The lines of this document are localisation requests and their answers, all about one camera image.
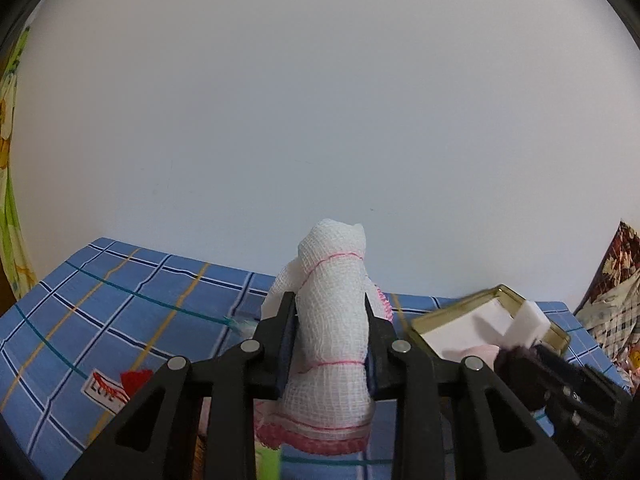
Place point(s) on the white printed packet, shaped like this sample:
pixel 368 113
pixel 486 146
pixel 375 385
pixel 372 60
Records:
pixel 100 390

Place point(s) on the cotton swab bag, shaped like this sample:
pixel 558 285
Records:
pixel 245 325

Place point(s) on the red pouch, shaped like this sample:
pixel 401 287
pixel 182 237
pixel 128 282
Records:
pixel 136 380

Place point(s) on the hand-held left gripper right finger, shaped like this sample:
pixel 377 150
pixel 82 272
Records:
pixel 372 360

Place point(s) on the green packet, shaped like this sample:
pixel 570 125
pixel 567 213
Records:
pixel 267 462

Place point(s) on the white gauze cloth pink trim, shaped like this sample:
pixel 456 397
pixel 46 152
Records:
pixel 335 310

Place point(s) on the green floral curtain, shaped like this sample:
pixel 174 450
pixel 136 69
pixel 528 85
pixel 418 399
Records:
pixel 12 240

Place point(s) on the gold tin box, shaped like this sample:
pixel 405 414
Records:
pixel 450 332

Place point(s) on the dark purple pouch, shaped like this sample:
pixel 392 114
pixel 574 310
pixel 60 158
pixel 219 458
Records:
pixel 517 375

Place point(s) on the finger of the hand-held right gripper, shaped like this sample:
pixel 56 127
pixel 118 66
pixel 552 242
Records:
pixel 557 357

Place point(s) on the white foam block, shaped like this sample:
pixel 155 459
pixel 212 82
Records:
pixel 530 322

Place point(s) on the floral patterned blanket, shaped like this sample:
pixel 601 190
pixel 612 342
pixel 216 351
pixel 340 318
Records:
pixel 620 265

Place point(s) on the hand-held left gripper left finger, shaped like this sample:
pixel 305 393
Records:
pixel 285 355

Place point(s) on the blue plaid bedsheet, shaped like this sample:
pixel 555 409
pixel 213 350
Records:
pixel 125 300

